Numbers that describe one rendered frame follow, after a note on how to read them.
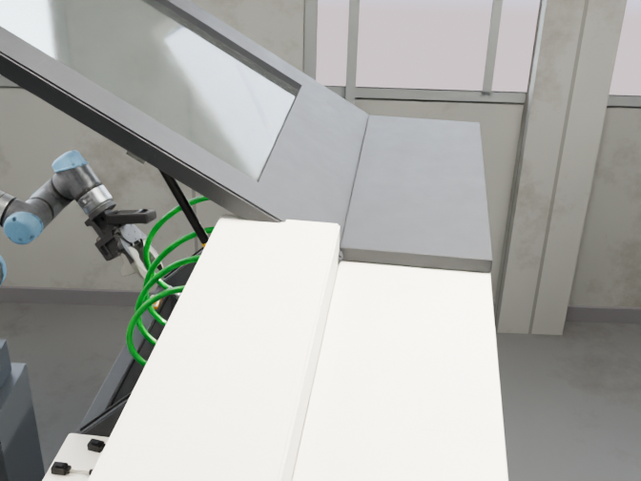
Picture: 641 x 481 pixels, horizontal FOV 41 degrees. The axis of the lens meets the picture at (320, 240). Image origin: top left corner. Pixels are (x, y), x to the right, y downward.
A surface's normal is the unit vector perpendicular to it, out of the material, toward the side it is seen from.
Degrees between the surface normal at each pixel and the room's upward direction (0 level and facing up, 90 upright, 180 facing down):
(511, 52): 90
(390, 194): 0
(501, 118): 90
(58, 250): 90
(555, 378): 0
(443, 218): 0
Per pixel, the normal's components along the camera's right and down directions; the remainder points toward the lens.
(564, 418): 0.03, -0.88
